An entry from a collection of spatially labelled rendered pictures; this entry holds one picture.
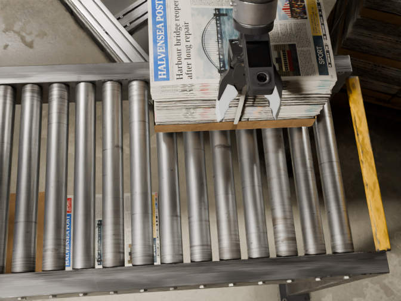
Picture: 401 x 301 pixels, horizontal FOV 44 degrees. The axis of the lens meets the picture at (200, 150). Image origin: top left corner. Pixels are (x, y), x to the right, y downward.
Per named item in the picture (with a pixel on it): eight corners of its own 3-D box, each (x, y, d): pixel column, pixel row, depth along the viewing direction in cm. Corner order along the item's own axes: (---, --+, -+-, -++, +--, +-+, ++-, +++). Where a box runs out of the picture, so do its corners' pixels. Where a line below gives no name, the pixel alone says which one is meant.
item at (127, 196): (157, 191, 195) (157, 190, 194) (160, 265, 186) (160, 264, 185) (61, 196, 193) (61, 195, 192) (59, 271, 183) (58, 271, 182)
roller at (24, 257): (45, 88, 126) (40, 79, 122) (37, 279, 111) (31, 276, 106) (25, 89, 126) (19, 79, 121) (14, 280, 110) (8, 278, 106)
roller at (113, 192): (123, 85, 128) (121, 76, 123) (126, 273, 112) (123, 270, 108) (103, 86, 127) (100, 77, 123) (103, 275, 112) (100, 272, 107)
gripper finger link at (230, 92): (216, 108, 102) (238, 71, 97) (219, 125, 97) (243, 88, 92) (203, 103, 101) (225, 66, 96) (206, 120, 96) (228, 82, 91)
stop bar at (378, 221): (357, 79, 126) (360, 75, 124) (389, 251, 112) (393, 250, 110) (344, 79, 126) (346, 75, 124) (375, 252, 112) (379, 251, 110)
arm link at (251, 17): (282, 3, 81) (233, 4, 80) (279, 29, 84) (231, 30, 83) (273, -15, 87) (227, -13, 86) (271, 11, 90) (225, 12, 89)
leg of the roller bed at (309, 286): (299, 280, 187) (366, 255, 123) (302, 295, 186) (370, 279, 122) (284, 280, 187) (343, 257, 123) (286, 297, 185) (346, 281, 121)
